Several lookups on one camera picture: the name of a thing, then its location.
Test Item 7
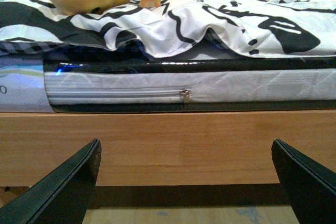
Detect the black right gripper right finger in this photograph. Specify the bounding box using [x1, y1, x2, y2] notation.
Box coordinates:
[271, 139, 335, 223]

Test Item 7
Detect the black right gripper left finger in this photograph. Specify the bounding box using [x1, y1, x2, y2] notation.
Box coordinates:
[1, 139, 101, 223]

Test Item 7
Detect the white quilted mattress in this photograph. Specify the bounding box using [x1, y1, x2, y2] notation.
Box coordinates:
[1, 42, 335, 114]

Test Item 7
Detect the black and white bedsheet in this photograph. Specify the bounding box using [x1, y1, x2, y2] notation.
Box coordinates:
[1, 0, 335, 58]

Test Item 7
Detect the wooden bed frame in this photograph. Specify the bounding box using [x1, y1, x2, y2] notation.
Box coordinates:
[1, 110, 335, 186]

